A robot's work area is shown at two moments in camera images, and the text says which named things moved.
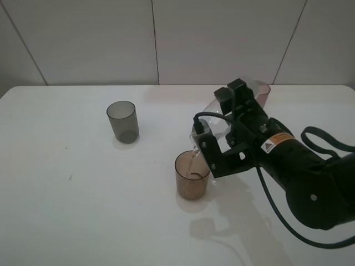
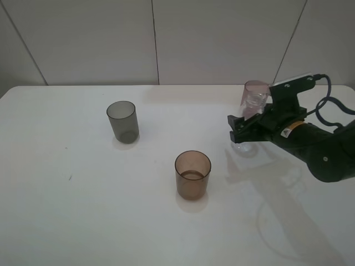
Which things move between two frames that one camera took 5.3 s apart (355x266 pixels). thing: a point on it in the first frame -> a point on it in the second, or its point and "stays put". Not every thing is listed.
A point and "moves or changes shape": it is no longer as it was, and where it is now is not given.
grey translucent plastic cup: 123,116 stays put
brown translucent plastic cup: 192,174 stays put
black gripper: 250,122 -> 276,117
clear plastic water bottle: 213,124 moves or changes shape
